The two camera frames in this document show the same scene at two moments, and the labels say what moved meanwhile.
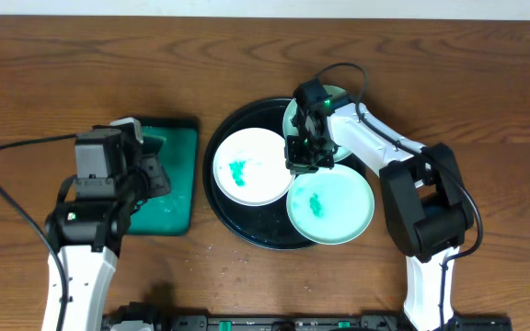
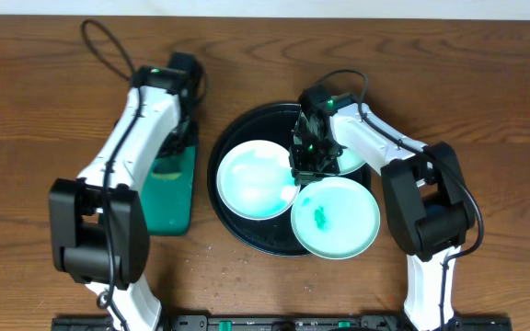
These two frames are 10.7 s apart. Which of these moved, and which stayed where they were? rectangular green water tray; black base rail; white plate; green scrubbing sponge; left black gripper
Moved: white plate; green scrubbing sponge; left black gripper
Stayed: rectangular green water tray; black base rail
